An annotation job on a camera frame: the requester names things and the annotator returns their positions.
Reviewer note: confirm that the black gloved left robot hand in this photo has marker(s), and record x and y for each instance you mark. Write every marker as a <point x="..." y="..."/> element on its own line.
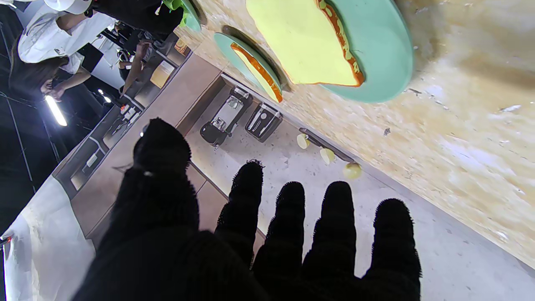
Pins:
<point x="167" y="251"/>

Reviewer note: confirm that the black silver coffee machine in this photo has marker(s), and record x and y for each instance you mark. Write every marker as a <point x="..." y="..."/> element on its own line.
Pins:
<point x="225" y="119"/>

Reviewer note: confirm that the person with dark hair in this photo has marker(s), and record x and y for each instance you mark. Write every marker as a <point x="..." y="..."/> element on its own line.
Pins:
<point x="33" y="77"/>

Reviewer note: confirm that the black toaster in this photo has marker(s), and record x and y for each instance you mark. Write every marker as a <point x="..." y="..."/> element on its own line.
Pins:
<point x="263" y="122"/>

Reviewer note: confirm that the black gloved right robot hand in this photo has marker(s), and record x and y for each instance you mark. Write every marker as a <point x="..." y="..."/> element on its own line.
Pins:
<point x="133" y="14"/>

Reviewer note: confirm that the person in white shirt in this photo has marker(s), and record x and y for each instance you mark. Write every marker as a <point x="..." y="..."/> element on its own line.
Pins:
<point x="50" y="37"/>

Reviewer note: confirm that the yellow fruit piece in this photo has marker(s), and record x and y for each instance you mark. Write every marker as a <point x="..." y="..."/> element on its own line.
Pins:
<point x="327" y="156"/>
<point x="303" y="141"/>
<point x="352" y="171"/>

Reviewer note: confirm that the green round plate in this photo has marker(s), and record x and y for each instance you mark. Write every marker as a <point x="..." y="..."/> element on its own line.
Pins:
<point x="376" y="42"/>
<point x="191" y="14"/>
<point x="234" y="52"/>

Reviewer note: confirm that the person in dark clothes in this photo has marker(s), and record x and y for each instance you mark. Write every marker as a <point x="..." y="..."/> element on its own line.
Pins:
<point x="136" y="62"/>

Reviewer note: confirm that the toy bread slice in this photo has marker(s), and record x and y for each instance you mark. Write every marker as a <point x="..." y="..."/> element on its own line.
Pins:
<point x="259" y="71"/>
<point x="301" y="42"/>

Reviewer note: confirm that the white light bar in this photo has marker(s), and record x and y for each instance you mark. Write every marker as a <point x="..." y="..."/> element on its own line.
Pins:
<point x="55" y="110"/>

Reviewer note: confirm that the toy green lettuce leaf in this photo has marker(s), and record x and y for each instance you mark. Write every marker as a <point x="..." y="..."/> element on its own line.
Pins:
<point x="172" y="4"/>

